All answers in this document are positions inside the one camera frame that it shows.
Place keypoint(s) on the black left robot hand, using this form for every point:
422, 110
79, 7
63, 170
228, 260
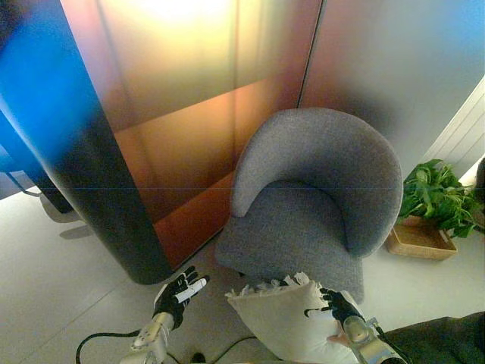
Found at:
172, 297

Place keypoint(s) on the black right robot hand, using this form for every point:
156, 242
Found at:
343, 305

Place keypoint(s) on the white fringed pillow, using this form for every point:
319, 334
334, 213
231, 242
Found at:
288, 322

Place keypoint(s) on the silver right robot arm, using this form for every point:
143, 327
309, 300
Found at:
369, 341

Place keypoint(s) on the black robot foot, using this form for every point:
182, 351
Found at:
197, 357

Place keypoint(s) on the wooden tray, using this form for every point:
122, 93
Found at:
420, 242

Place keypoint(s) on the grey fabric armchair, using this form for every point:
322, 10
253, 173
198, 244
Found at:
303, 212

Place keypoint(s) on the green leafy plant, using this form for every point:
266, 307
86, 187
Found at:
435, 197

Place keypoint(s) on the rounded booth with orange glass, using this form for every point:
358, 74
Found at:
151, 113

